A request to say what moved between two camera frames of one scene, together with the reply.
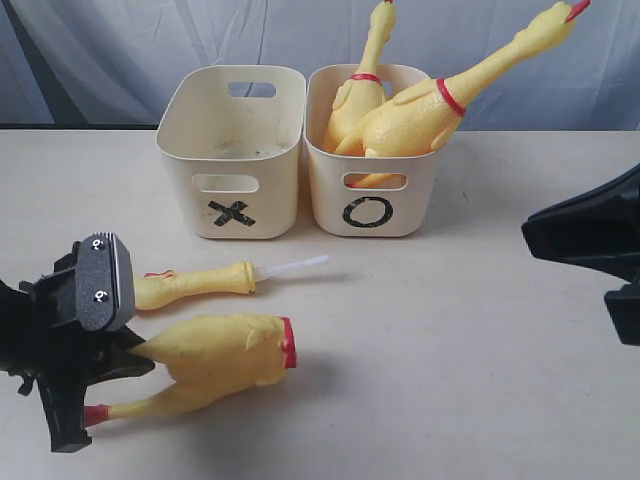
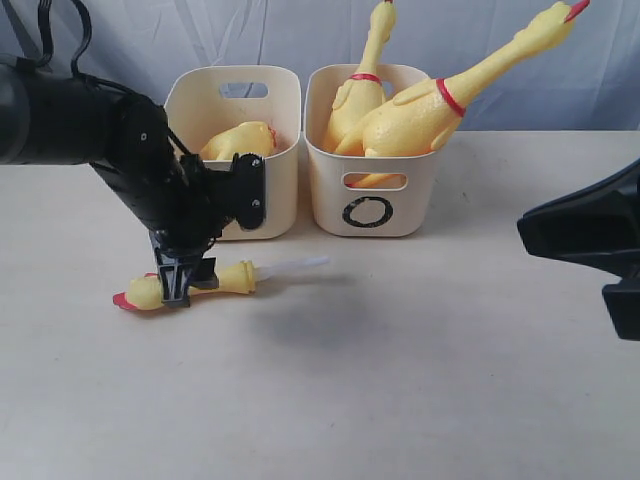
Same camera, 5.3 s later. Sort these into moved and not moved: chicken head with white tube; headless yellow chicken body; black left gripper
Moved: headless yellow chicken body; black left gripper
Not moved: chicken head with white tube
